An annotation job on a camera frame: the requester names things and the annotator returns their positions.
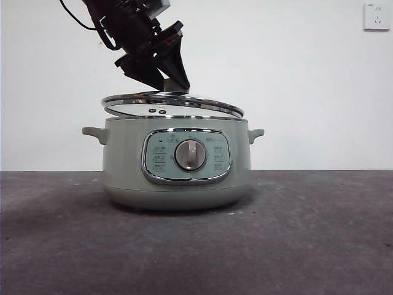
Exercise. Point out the glass lid with green knob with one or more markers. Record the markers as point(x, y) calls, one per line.
point(196, 104)

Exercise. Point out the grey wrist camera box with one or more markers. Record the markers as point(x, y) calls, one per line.
point(159, 7)

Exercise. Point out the green electric cooking pot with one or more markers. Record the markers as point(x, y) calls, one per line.
point(122, 159)

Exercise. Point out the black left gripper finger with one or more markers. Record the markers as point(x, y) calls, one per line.
point(175, 61)
point(141, 71)

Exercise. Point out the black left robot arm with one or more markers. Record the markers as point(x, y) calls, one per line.
point(126, 27)

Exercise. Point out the white wall socket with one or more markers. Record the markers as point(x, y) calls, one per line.
point(377, 17)

